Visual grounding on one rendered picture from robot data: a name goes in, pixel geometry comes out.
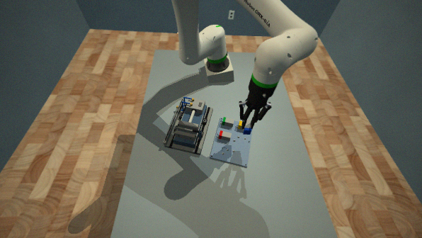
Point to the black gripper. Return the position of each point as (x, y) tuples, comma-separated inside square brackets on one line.
[(257, 104)]

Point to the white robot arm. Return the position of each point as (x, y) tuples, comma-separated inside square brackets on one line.
[(292, 40)]

